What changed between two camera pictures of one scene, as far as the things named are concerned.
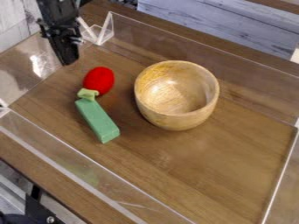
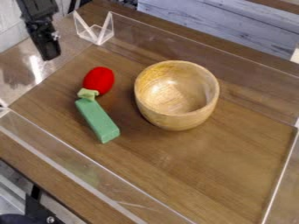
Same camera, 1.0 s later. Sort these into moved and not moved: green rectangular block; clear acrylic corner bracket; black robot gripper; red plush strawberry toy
Moved: black robot gripper
Not moved: clear acrylic corner bracket; green rectangular block; red plush strawberry toy
